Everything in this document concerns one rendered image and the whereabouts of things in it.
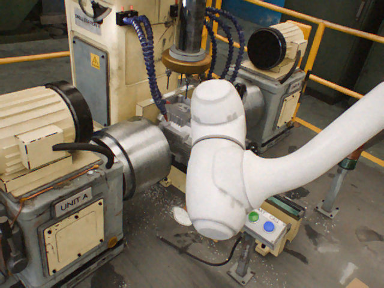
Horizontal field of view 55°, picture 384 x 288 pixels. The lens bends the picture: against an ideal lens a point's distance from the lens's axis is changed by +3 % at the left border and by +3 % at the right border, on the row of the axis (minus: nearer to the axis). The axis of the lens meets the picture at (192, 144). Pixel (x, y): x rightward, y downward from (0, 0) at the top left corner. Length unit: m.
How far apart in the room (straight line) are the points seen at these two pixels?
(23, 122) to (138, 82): 0.67
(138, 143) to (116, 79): 0.34
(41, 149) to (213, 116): 0.42
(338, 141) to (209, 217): 0.24
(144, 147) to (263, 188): 0.62
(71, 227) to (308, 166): 0.65
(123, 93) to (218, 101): 0.83
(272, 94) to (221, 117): 1.03
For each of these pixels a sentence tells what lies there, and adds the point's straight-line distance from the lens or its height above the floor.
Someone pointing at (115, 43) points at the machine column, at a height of 1.35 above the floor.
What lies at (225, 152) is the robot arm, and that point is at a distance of 0.61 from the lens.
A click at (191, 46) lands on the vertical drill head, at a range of 1.28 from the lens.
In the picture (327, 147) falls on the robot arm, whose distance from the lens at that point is 0.61.
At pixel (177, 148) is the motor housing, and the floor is 1.01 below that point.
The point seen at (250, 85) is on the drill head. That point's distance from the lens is 1.63.
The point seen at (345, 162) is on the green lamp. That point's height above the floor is 1.05.
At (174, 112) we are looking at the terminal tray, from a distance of 1.38.
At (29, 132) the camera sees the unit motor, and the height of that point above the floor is 1.32.
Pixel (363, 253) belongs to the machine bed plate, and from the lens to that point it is 1.51.
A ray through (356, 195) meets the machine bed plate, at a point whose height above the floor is 0.80.
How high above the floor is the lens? 1.78
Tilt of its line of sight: 33 degrees down
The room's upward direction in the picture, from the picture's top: 8 degrees clockwise
